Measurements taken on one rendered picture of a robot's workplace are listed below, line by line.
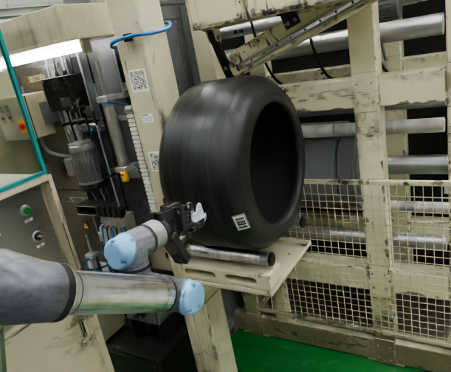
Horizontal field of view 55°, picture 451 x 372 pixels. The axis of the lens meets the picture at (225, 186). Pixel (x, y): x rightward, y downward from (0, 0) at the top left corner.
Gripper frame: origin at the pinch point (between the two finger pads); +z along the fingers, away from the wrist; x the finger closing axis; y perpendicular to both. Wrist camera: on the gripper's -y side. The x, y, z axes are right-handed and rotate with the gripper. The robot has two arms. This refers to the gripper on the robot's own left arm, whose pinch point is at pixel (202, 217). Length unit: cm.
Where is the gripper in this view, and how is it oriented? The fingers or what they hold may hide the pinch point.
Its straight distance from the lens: 127.2
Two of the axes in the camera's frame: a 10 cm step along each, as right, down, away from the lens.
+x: -8.5, -0.2, 5.3
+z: 5.2, -2.4, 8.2
